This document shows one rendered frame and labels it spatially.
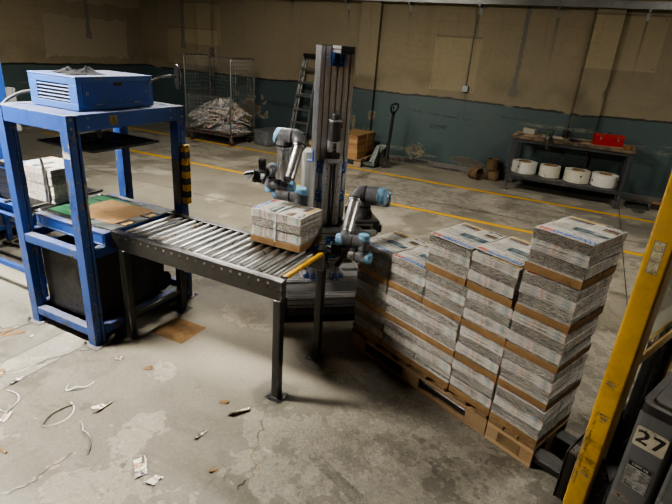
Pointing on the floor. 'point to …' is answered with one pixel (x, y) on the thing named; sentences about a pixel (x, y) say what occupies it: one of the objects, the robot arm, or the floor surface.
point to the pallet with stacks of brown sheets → (360, 146)
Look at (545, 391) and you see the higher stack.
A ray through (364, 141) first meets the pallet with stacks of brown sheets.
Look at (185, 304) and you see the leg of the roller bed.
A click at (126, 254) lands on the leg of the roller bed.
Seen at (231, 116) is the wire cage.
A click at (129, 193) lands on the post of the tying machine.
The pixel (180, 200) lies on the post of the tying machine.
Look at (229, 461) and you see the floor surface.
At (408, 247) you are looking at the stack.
